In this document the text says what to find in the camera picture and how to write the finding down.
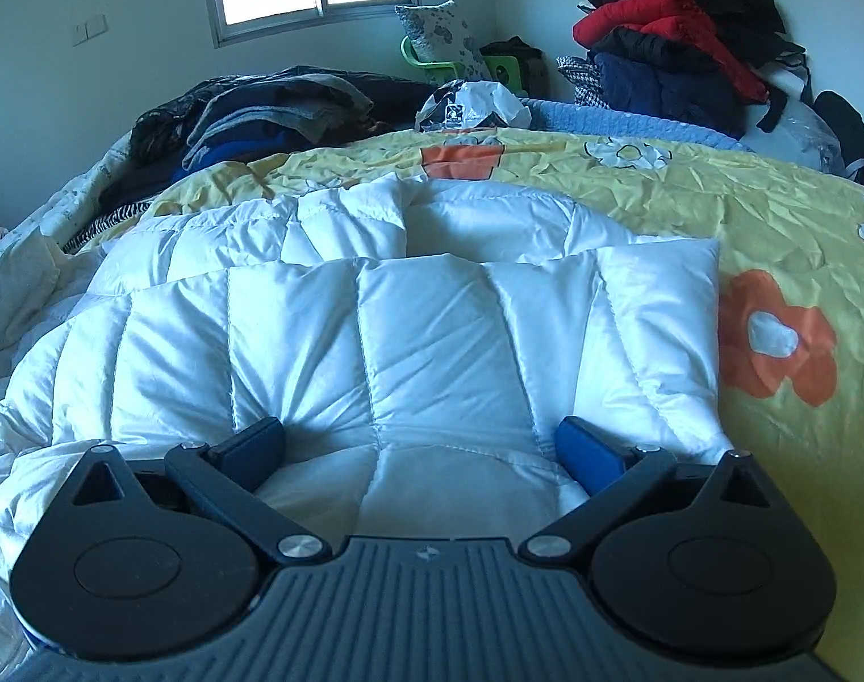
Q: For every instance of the red puffer jacket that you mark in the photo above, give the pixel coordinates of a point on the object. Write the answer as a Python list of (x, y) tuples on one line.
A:
[(659, 14)]

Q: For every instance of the houndstooth cloth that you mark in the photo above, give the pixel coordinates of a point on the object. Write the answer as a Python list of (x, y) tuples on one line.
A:
[(581, 82)]

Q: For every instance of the green plastic chair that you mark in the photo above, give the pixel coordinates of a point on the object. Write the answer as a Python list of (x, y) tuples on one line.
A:
[(421, 60)]

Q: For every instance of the clear plastic bag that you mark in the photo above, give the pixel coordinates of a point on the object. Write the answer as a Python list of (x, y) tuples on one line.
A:
[(808, 135)]

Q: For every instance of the black bag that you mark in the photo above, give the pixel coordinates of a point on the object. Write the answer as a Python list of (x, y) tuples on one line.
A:
[(843, 124)]

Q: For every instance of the zebra striped cloth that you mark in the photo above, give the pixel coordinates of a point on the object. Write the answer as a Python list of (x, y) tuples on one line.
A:
[(116, 217)]

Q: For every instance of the navy puffer jacket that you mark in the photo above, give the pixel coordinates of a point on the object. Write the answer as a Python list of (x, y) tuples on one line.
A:
[(652, 82)]

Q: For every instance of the blue knitted blanket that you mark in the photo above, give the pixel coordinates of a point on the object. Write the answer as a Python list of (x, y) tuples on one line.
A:
[(616, 124)]

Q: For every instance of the white plastic bag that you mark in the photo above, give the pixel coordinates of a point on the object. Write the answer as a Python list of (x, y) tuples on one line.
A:
[(481, 103)]

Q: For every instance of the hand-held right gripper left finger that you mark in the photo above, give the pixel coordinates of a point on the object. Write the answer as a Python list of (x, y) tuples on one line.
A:
[(258, 451)]

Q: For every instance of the white puffer jacket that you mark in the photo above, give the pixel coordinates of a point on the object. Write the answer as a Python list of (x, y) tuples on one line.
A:
[(417, 341)]

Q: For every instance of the green and black box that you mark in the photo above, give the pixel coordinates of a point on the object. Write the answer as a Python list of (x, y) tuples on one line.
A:
[(506, 67)]

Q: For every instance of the white wall switch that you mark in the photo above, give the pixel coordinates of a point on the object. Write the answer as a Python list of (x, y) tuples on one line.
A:
[(91, 29)]

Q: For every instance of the striped dark blanket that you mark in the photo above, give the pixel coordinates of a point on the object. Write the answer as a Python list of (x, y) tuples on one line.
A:
[(261, 114)]

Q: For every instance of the yellow floral bed sheet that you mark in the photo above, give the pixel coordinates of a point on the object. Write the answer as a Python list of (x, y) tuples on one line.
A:
[(794, 227)]

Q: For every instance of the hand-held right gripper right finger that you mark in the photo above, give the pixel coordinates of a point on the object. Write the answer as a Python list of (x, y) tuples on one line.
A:
[(581, 458)]

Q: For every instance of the white quilted comforter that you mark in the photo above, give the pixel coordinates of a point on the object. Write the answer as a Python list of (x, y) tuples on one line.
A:
[(13, 284)]

